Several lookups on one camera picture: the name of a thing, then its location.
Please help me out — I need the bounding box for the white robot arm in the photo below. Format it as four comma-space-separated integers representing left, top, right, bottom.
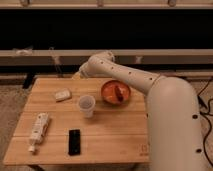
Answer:
79, 52, 206, 171

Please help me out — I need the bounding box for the orange bowl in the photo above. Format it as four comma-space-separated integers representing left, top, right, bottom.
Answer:
101, 80, 131, 105

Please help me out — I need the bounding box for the red food piece in bowl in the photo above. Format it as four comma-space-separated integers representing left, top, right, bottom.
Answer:
115, 86, 124, 102

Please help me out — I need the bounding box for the translucent plastic cup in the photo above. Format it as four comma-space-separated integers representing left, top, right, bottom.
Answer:
78, 95, 96, 118

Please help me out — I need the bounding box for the white sponge block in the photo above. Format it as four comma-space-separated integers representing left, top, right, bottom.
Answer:
54, 89, 72, 102

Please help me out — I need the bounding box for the wooden table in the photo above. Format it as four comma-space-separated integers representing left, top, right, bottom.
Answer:
3, 78, 148, 165

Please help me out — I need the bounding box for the white plastic bottle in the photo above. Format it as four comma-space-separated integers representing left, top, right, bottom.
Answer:
28, 113, 50, 154

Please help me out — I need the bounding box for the black cable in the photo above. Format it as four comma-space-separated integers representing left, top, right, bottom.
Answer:
197, 77, 213, 168

